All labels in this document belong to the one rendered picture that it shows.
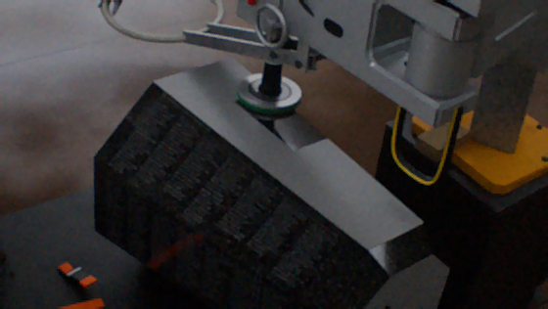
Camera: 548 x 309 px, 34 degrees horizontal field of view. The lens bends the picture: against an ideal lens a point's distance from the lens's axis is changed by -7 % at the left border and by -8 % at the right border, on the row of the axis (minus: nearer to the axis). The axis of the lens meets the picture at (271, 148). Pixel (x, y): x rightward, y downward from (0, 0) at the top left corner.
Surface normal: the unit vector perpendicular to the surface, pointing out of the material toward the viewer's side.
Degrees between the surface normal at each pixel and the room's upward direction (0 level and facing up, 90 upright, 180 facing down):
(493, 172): 0
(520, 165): 0
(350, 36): 90
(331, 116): 0
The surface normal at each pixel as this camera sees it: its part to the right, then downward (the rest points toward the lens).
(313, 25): -0.75, 0.31
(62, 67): 0.11, -0.81
